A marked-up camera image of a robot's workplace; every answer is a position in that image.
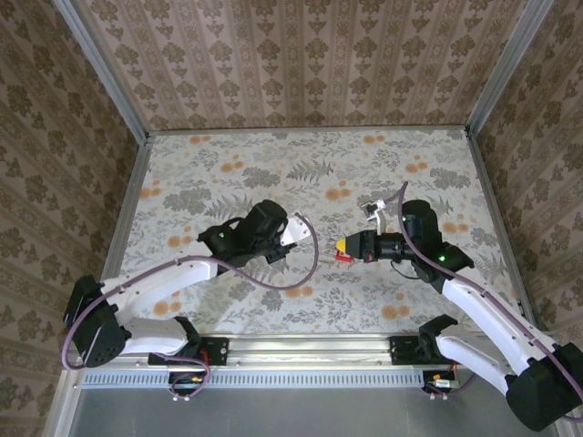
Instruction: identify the red safety lockout padlock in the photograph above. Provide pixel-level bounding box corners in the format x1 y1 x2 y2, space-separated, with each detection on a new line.
318 248 355 264

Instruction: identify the black connector board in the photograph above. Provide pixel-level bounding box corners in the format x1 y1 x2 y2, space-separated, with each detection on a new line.
421 371 462 396
167 371 211 396

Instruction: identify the grey metal panel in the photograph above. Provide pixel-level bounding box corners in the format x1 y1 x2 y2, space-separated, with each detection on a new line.
67 386 561 437

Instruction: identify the aluminium table side rail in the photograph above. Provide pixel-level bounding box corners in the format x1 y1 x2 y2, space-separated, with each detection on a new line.
464 129 537 329
90 136 154 338

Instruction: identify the thin aluminium table edge rail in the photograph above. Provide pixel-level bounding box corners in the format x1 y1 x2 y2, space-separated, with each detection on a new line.
146 125 470 137

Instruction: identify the wide aluminium mounting rail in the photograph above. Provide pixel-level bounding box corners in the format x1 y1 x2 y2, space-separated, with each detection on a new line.
66 333 561 371

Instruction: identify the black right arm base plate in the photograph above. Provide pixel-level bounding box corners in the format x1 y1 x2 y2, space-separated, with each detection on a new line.
390 335 461 366

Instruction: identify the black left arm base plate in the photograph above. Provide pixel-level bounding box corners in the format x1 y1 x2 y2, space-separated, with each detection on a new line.
148 336 230 368

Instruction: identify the grey slotted cable duct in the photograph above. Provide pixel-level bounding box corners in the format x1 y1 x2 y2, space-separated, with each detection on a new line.
81 369 429 389

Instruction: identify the aluminium frame post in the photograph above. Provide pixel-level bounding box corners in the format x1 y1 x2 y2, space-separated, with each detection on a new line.
53 0 151 143
466 0 556 137

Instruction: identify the aluminium frame leg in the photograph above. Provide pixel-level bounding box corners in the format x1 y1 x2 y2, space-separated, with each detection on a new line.
43 368 86 437

